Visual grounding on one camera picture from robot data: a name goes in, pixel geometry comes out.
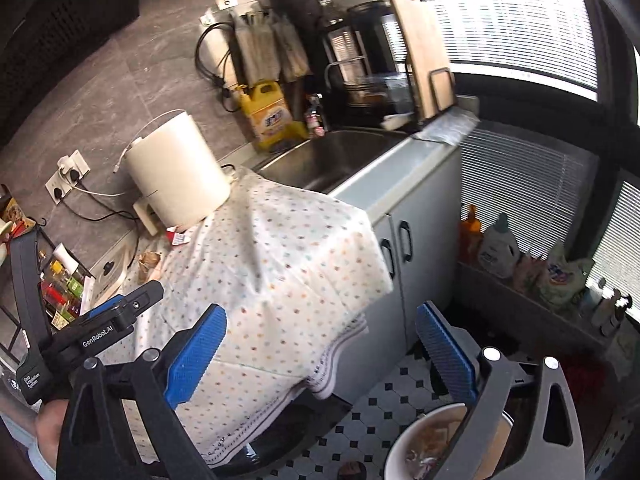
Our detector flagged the printed detergent refill bag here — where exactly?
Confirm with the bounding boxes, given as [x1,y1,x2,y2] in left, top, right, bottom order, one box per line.
[542,242,593,311]

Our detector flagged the yellow detergent bottle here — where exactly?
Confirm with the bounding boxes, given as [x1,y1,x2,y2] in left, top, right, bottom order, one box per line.
[237,80,296,152]

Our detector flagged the white sink cabinet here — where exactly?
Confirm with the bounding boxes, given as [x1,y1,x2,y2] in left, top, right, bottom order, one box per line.
[327,132,463,376]

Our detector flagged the white laundry detergent jug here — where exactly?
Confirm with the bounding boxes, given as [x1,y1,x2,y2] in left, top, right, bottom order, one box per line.
[477,212,521,281]

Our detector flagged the wooden cutting board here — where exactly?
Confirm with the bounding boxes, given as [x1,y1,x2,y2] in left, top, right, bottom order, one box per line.
[390,0,453,121]

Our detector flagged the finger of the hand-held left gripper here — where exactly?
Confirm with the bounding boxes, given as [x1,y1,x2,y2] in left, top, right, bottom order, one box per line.
[87,280,165,322]

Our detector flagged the black condiment rack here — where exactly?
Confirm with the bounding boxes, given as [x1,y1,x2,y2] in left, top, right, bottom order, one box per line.
[0,195,96,361]

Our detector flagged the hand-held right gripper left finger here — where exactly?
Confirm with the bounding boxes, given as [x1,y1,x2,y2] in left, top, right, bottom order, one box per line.
[55,302,228,480]

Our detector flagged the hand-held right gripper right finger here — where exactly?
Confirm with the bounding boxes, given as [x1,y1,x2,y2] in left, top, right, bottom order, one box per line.
[416,301,586,480]

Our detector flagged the floral tablecloth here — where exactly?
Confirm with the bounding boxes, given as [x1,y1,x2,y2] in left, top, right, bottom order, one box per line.
[117,166,393,468]

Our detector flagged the person's left hand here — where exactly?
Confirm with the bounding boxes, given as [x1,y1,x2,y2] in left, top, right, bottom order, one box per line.
[36,399,71,466]

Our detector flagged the hanging plastic bags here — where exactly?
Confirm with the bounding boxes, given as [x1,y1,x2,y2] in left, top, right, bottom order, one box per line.
[231,7,311,86]

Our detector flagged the steel basin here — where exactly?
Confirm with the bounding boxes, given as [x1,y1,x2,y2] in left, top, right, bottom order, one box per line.
[345,72,416,111]

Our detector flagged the black adapter cables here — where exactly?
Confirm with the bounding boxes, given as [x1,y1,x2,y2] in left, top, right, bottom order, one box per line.
[195,22,241,113]

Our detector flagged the small pink label bottle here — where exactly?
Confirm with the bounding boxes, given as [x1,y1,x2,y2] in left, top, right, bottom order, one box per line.
[304,95,326,138]

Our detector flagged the white trash bin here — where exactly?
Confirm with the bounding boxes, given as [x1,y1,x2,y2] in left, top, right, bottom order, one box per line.
[387,402,516,480]

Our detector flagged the white rag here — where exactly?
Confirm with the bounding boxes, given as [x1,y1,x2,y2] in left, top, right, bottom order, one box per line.
[415,107,478,143]

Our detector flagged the black dish rack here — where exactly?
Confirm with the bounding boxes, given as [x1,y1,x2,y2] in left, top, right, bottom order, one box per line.
[315,0,456,126]

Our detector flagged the orange bottle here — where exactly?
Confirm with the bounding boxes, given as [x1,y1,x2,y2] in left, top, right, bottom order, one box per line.
[460,204,483,263]

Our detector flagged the white charging cable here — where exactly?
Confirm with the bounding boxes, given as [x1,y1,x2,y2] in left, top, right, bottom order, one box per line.
[75,109,183,197]

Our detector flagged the black power cable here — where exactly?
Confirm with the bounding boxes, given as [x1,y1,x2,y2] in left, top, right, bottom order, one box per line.
[50,170,143,222]

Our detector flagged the row of condiment bottles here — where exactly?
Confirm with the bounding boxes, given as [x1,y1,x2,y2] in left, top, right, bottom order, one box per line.
[40,242,96,328]

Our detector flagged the steel sink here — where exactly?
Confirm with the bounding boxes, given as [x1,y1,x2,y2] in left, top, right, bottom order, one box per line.
[257,129,411,195]

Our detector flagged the white window blind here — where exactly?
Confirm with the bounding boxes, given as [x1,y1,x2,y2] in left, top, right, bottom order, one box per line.
[425,0,601,101]

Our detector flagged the cream air fryer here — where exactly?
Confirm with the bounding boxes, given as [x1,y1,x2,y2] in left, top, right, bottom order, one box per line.
[124,112,232,237]

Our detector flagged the grey storage shelf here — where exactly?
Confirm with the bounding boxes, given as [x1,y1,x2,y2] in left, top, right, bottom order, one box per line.
[457,260,621,356]

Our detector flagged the white wall socket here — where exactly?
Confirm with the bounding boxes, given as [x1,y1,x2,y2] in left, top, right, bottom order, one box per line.
[45,149,92,204]

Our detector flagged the person's left forearm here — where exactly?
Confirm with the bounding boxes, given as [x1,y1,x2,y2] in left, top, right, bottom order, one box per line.
[0,410,58,480]

